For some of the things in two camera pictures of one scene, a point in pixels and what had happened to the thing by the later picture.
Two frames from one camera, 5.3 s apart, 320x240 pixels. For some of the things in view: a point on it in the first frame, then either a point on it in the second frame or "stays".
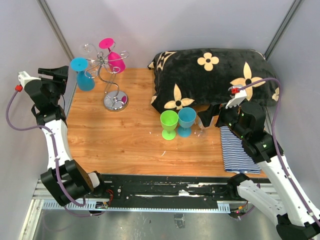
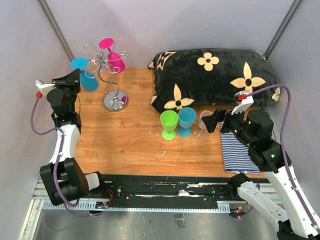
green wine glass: x=169 y=119 stays
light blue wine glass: x=186 y=117 stays
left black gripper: x=60 y=77 to x=72 y=80
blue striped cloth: x=236 y=158 stays
